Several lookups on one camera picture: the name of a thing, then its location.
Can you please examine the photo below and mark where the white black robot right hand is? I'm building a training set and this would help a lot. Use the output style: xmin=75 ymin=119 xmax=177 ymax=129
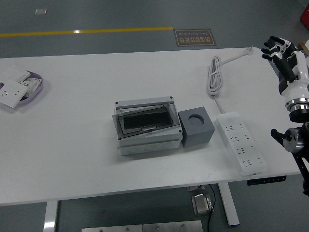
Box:
xmin=261 ymin=36 xmax=309 ymax=104

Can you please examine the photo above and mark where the grey electrical box with lid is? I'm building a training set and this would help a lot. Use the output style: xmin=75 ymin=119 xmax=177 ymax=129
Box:
xmin=112 ymin=96 xmax=183 ymax=156

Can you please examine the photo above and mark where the grey cube with round hole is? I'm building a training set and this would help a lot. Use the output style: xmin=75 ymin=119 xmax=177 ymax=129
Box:
xmin=177 ymin=106 xmax=216 ymax=148

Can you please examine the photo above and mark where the metal floor box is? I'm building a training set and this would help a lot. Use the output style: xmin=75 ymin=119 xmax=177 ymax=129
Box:
xmin=191 ymin=193 xmax=215 ymax=216

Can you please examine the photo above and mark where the red object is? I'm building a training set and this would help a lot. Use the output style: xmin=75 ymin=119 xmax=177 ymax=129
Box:
xmin=299 ymin=4 xmax=309 ymax=25

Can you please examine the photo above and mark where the white power strip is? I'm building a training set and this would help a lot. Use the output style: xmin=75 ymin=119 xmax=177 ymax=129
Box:
xmin=215 ymin=111 xmax=268 ymax=177

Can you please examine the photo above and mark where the black table control panel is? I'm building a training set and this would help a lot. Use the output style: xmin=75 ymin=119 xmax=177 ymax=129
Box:
xmin=247 ymin=175 xmax=287 ymax=186

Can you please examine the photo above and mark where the purple tray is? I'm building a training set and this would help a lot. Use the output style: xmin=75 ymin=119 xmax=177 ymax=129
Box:
xmin=0 ymin=70 xmax=44 ymax=105

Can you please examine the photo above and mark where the white socket plate with print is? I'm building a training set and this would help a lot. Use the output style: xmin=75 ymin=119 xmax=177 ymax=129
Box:
xmin=19 ymin=77 xmax=43 ymax=99

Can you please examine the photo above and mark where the white power cord with plug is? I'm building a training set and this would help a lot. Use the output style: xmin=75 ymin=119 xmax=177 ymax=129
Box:
xmin=206 ymin=45 xmax=254 ymax=115

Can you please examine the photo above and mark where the black cable under table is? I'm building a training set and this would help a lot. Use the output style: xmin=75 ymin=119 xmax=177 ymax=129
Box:
xmin=207 ymin=184 xmax=217 ymax=232

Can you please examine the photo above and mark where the metal base plate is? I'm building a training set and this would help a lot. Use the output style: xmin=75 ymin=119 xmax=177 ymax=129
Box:
xmin=81 ymin=220 xmax=203 ymax=232

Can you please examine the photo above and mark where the plain white switch plate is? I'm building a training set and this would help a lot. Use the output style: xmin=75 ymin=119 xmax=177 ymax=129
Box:
xmin=0 ymin=67 xmax=32 ymax=84

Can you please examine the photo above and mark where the large white wall socket plate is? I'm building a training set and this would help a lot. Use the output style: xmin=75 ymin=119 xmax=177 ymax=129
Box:
xmin=0 ymin=79 xmax=29 ymax=108

